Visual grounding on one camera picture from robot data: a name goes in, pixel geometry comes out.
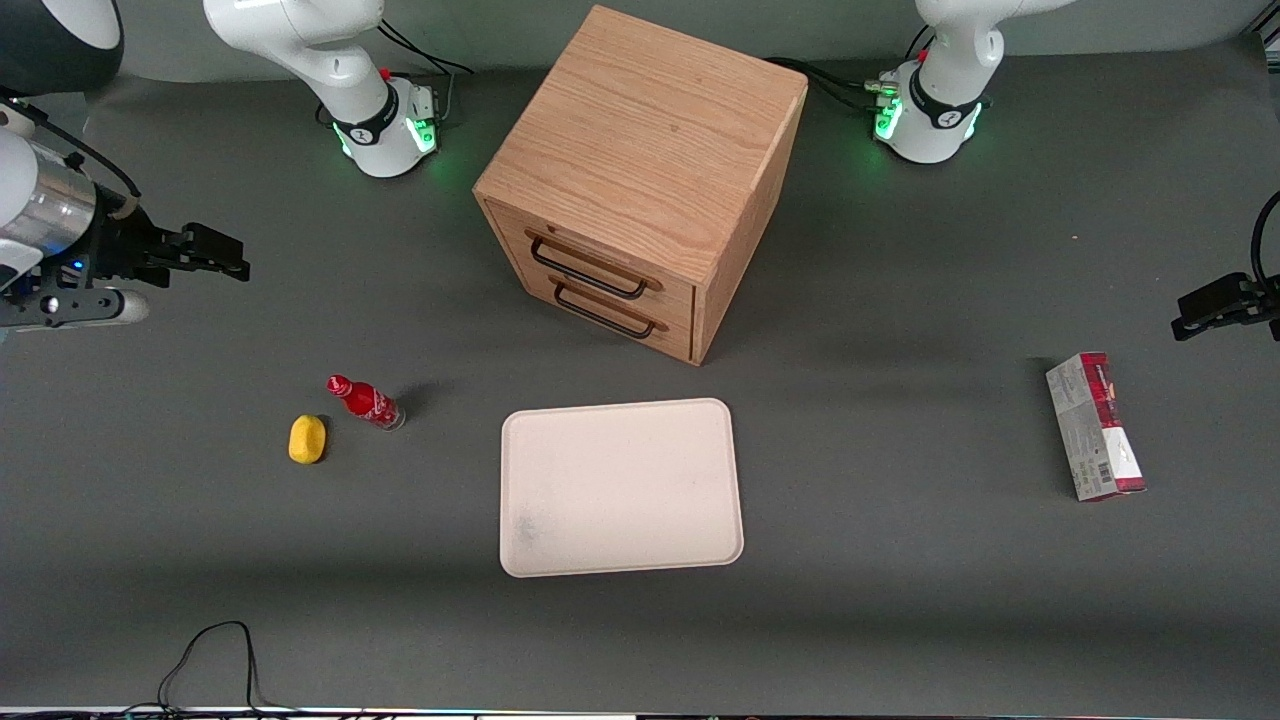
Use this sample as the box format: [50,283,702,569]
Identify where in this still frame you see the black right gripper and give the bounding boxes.
[68,200,252,293]

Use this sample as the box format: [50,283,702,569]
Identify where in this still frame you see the black left arm base cables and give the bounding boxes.
[765,24,936,113]

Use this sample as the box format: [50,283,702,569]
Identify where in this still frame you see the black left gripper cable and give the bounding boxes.
[1250,190,1280,293]

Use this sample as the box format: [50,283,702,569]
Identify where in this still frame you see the red coke bottle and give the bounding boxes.
[327,374,407,432]

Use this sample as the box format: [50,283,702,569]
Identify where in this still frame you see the black arm base cables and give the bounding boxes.
[316,18,477,129]
[765,24,936,113]

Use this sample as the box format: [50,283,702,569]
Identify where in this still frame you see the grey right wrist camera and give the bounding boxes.
[0,287,152,332]

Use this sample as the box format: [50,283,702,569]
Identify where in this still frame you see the red and white carton box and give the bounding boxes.
[1045,351,1147,502]

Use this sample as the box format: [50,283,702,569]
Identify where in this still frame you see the yellow lemon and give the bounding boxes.
[288,414,328,465]

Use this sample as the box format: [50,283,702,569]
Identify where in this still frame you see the wooden drawer cabinet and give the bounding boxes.
[473,4,809,367]

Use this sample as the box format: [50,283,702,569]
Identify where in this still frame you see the white rectangular tray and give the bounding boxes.
[499,398,746,579]

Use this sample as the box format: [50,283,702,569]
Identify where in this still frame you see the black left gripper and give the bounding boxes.
[1171,272,1280,343]

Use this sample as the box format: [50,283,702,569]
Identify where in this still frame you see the black looped cable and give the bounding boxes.
[125,620,301,719]

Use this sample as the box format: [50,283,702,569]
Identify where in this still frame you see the black right arm base cables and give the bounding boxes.
[316,18,477,129]

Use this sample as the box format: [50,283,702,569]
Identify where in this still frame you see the black wire drawer handle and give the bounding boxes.
[525,229,664,301]
[548,274,669,341]

